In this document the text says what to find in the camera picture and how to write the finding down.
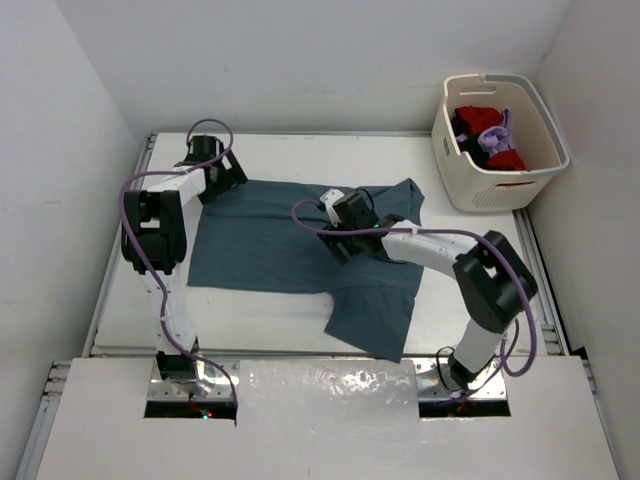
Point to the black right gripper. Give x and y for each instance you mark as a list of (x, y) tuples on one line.
[(334, 241)]

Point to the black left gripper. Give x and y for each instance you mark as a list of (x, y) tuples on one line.
[(231, 178)]

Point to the blue t shirt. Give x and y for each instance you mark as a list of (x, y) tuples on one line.
[(247, 240)]

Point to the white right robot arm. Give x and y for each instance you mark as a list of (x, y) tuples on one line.
[(495, 284)]

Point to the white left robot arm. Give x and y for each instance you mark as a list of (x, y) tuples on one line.
[(154, 242)]

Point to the black garment in basket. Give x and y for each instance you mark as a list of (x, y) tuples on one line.
[(468, 142)]

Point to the red garment in basket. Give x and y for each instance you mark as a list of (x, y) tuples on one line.
[(471, 120)]

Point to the cream perforated laundry basket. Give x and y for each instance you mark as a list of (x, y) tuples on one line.
[(536, 137)]

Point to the lavender garment in basket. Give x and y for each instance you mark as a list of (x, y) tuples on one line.
[(498, 138)]

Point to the red garment front of basket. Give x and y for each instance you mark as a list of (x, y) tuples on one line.
[(507, 160)]

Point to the white front cover panel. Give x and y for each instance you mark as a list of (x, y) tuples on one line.
[(325, 420)]

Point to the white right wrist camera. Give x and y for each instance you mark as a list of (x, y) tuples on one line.
[(328, 201)]

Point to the aluminium table edge rail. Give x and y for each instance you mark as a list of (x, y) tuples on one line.
[(141, 165)]

